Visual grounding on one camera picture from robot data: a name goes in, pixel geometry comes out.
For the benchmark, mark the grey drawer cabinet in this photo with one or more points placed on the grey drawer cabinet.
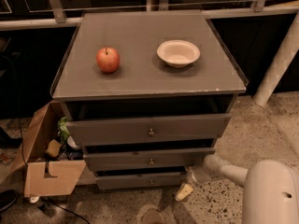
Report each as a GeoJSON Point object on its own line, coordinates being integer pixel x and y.
{"type": "Point", "coordinates": [144, 85]}

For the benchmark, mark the red apple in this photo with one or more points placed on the red apple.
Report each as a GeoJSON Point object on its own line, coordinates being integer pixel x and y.
{"type": "Point", "coordinates": [108, 60]}

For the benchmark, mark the yellow sponge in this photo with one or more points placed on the yellow sponge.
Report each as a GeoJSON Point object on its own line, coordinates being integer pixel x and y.
{"type": "Point", "coordinates": [53, 148]}

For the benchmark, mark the grey bottom drawer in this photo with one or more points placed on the grey bottom drawer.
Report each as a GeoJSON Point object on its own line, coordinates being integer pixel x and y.
{"type": "Point", "coordinates": [152, 180]}

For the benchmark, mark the brown cardboard box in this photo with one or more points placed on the brown cardboard box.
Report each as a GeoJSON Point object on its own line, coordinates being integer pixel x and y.
{"type": "Point", "coordinates": [43, 178]}

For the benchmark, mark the metal railing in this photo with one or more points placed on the metal railing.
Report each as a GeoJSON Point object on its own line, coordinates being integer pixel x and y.
{"type": "Point", "coordinates": [25, 14]}

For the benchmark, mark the white bowl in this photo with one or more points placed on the white bowl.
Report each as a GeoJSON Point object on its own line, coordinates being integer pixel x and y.
{"type": "Point", "coordinates": [178, 53]}

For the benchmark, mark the grey drawer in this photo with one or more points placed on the grey drawer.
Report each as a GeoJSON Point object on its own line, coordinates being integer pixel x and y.
{"type": "Point", "coordinates": [152, 180]}
{"type": "Point", "coordinates": [147, 130]}
{"type": "Point", "coordinates": [146, 159]}

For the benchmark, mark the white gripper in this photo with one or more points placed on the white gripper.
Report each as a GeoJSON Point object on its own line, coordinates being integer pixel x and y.
{"type": "Point", "coordinates": [195, 175]}

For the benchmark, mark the white diagonal post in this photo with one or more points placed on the white diagonal post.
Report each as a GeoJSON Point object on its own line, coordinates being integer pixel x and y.
{"type": "Point", "coordinates": [282, 60]}

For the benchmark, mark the green plastic bag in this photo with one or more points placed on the green plastic bag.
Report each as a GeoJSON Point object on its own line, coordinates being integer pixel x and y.
{"type": "Point", "coordinates": [63, 131]}

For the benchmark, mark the grey middle drawer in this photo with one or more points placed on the grey middle drawer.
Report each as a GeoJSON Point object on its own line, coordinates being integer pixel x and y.
{"type": "Point", "coordinates": [146, 159]}

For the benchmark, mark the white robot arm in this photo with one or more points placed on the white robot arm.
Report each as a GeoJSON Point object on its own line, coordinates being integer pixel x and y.
{"type": "Point", "coordinates": [270, 188]}

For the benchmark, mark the grey top drawer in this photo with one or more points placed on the grey top drawer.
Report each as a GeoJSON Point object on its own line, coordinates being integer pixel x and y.
{"type": "Point", "coordinates": [147, 130]}

